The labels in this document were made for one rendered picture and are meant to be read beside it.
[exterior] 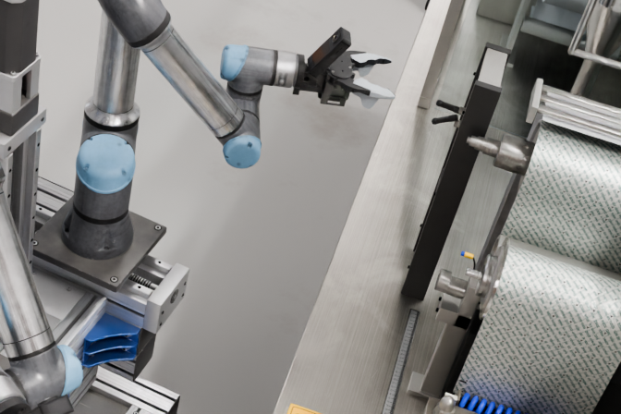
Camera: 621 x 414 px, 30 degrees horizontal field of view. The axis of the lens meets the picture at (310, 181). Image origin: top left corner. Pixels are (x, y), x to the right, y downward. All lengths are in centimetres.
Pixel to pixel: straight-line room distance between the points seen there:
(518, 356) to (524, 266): 17
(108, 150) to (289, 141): 192
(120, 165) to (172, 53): 29
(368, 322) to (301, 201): 168
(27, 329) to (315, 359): 66
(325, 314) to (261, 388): 106
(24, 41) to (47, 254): 64
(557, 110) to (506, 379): 48
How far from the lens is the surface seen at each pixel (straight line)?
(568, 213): 213
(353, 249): 250
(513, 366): 205
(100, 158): 237
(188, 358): 341
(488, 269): 197
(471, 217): 269
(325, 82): 240
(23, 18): 195
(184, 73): 222
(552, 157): 209
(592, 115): 212
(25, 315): 181
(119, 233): 246
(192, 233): 378
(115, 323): 254
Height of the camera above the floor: 254
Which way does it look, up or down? 38 degrees down
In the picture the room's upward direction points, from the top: 15 degrees clockwise
